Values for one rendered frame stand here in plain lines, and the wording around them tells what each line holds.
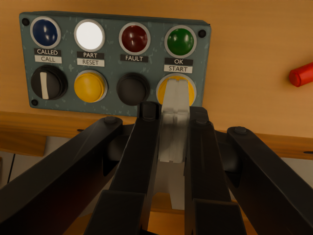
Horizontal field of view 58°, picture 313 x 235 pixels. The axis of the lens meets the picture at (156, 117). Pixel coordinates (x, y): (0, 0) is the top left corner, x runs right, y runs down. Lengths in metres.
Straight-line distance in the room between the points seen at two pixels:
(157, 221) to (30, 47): 0.23
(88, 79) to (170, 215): 0.19
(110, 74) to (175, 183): 0.94
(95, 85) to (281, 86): 0.16
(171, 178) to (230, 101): 0.90
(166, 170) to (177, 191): 0.09
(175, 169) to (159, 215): 0.81
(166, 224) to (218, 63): 0.19
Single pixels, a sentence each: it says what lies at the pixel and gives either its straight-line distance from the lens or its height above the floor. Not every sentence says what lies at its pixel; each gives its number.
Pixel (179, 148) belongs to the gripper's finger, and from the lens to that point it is 0.15.
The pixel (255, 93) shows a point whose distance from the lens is 0.27.
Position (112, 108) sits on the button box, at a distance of 0.24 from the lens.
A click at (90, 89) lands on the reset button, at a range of 0.23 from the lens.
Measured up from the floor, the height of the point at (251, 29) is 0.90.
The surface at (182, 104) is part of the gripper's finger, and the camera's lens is 0.16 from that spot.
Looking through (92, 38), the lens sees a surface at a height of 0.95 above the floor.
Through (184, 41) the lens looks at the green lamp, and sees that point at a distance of 0.22.
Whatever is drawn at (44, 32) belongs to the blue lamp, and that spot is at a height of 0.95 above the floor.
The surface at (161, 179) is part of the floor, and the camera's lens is 1.15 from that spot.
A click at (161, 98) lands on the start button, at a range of 0.22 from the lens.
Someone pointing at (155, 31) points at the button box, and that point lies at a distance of 0.22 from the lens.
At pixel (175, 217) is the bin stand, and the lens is 0.35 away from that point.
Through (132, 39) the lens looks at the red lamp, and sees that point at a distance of 0.22.
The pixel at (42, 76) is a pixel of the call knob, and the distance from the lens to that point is 0.24.
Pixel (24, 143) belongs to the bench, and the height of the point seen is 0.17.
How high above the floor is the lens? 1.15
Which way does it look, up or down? 77 degrees down
